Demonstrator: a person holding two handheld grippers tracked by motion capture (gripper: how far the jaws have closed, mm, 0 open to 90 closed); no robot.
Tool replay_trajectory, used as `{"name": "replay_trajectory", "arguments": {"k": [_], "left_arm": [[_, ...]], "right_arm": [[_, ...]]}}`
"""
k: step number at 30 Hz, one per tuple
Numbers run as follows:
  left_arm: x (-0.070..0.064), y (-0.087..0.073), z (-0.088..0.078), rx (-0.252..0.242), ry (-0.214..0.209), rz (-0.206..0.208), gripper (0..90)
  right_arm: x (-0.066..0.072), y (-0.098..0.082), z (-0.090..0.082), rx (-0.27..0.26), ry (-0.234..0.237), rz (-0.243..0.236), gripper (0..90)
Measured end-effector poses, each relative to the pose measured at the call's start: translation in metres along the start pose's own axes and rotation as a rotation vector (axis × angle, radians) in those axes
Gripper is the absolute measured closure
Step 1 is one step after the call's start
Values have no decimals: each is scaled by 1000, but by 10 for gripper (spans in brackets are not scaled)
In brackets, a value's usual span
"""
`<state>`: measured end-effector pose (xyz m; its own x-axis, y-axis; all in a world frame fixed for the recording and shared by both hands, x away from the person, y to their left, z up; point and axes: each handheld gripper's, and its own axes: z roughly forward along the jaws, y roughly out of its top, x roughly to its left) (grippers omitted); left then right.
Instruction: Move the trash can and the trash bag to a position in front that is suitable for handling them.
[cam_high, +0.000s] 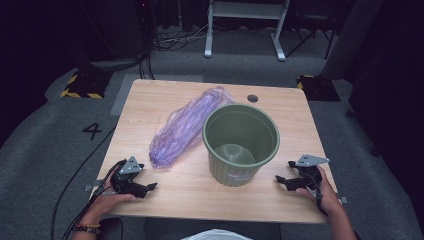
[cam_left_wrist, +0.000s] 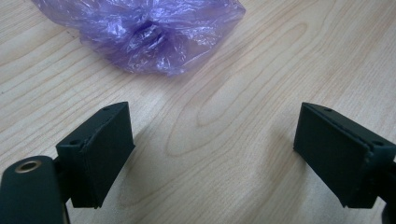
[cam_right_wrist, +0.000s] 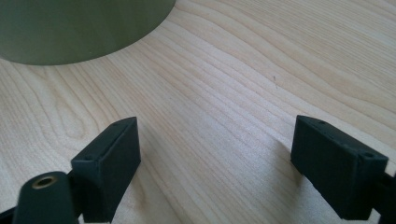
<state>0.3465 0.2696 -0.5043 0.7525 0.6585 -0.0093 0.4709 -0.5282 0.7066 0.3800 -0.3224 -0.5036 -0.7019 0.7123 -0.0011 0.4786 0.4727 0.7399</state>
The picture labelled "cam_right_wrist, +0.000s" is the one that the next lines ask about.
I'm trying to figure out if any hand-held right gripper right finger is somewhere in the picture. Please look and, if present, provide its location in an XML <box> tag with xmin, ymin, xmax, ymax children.
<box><xmin>290</xmin><ymin>114</ymin><xmax>389</xmax><ymax>221</ymax></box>

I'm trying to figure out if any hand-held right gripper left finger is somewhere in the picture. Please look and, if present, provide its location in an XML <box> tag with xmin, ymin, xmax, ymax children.
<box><xmin>70</xmin><ymin>116</ymin><xmax>142</xmax><ymax>224</ymax></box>

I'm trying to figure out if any green plastic trash bin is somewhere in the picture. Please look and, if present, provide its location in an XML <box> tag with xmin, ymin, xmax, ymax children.
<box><xmin>0</xmin><ymin>0</ymin><xmax>177</xmax><ymax>66</ymax></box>

